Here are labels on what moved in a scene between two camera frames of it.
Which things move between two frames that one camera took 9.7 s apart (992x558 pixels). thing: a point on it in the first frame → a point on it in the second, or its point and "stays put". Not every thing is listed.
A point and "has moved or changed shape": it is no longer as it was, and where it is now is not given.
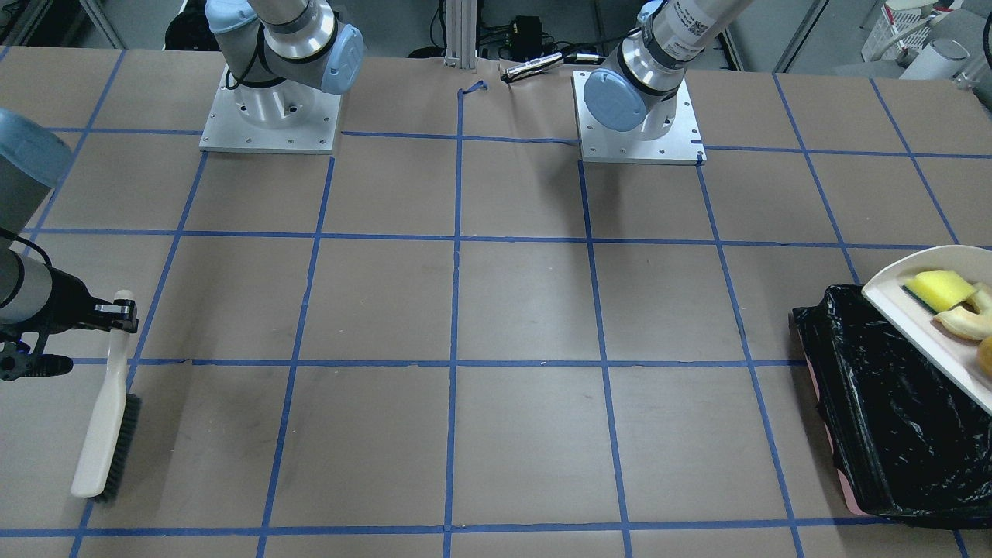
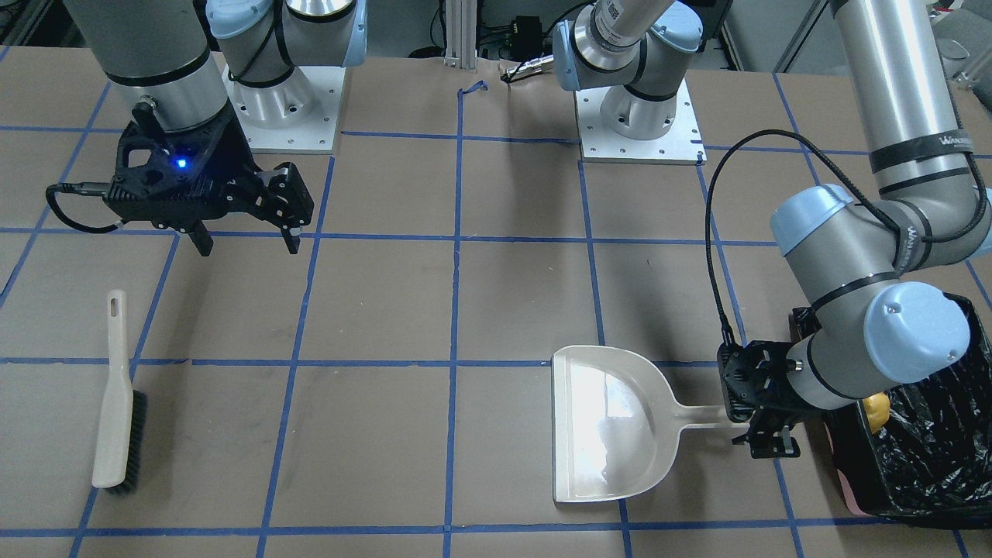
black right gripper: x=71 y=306 → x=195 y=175
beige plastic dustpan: x=955 y=352 has moved or changed shape
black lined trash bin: x=907 y=443 stays put
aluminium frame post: x=461 y=34 stays put
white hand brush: x=113 y=441 has moved or changed shape
